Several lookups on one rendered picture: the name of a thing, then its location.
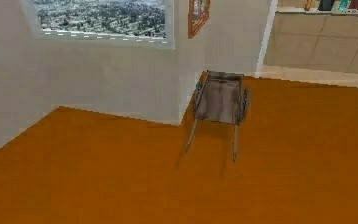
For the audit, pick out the orange framed wall picture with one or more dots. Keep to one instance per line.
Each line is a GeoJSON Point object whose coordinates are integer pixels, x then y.
{"type": "Point", "coordinates": [198, 15]}

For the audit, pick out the grey wooden handcart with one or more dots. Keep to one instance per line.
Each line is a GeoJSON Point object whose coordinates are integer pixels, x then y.
{"type": "Point", "coordinates": [220, 98]}

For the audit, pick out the orange bottle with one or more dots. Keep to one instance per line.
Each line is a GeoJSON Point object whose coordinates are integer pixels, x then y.
{"type": "Point", "coordinates": [308, 4]}

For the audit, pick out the white framed window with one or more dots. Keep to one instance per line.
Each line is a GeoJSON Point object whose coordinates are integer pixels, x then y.
{"type": "Point", "coordinates": [100, 20]}

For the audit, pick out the black box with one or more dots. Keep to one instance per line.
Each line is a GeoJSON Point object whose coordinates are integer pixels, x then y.
{"type": "Point", "coordinates": [326, 4]}

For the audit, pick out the teal bottle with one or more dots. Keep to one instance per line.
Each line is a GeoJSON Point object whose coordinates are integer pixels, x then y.
{"type": "Point", "coordinates": [343, 4]}

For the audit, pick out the beige cupboard unit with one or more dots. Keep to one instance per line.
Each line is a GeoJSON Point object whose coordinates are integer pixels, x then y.
{"type": "Point", "coordinates": [320, 40]}

